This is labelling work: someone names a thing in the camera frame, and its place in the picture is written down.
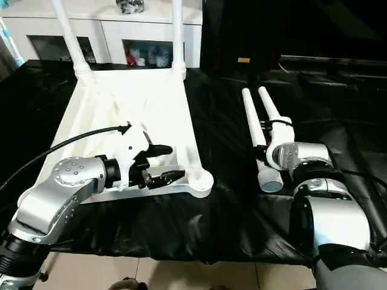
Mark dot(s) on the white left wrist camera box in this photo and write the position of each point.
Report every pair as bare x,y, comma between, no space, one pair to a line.
130,145

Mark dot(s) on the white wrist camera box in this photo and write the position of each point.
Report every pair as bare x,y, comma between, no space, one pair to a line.
130,145
281,136

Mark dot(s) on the white cabinet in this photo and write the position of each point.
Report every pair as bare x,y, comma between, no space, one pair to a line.
103,27

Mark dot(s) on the grey object on cabinet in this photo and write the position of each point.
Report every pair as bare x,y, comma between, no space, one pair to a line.
130,5

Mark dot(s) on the white plastic table top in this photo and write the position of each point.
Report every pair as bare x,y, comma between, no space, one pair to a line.
133,109

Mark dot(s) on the white plastic table leg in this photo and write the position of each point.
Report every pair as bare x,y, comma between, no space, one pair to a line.
178,36
269,106
254,130
69,36

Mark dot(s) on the grey robot foot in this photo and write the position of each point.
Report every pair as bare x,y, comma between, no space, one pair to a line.
128,284

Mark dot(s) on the small yellow tag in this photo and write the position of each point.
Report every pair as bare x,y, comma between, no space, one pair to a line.
244,60

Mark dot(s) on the black mat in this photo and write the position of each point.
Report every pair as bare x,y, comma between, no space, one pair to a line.
230,223

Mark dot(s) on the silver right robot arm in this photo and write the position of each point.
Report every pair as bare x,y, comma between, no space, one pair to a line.
326,211

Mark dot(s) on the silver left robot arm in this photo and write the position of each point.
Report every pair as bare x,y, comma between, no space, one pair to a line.
60,193

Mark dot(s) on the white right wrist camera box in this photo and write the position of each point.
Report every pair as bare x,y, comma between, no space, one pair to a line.
281,136

